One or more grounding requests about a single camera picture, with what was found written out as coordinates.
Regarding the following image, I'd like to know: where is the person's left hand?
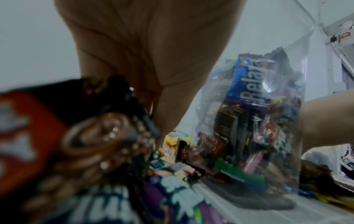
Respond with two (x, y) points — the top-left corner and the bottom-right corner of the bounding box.
(53, 0), (247, 149)

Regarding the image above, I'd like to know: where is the person's right hand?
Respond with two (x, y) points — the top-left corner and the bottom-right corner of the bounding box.
(300, 90), (354, 155)

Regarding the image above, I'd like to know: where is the small transparent plastic jar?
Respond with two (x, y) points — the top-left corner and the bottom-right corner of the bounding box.
(188, 0), (317, 210)

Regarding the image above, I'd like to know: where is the pile of colourful candies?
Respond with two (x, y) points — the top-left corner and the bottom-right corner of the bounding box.
(0, 75), (354, 224)

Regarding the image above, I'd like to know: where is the white metal frame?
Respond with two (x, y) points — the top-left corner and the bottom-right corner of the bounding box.
(323, 13), (354, 93)

